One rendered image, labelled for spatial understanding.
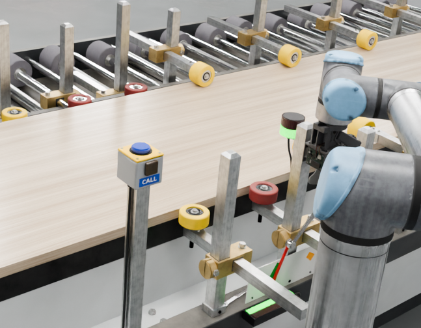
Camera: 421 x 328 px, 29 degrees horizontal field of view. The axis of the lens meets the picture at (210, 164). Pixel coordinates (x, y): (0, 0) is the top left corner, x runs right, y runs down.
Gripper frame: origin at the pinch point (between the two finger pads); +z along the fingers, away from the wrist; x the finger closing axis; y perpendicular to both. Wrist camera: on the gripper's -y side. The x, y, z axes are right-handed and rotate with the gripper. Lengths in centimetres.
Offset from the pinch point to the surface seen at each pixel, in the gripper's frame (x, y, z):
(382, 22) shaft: -136, -196, 20
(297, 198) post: -6.0, 3.7, 4.0
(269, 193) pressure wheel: -19.7, -0.5, 10.4
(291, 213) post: -6.7, 4.0, 8.9
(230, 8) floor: -398, -331, 101
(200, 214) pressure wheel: -21.2, 22.7, 10.7
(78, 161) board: -63, 33, 11
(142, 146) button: -8, 53, -22
